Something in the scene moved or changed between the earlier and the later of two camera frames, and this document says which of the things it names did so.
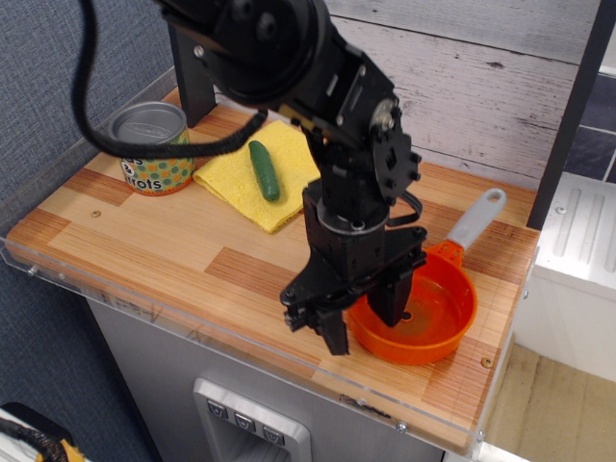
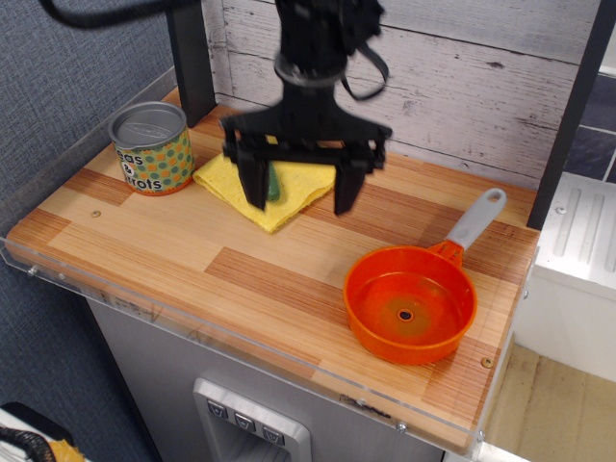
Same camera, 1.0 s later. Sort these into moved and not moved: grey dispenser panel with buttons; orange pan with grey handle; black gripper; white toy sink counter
Moved: black gripper
Not moved: grey dispenser panel with buttons; white toy sink counter; orange pan with grey handle
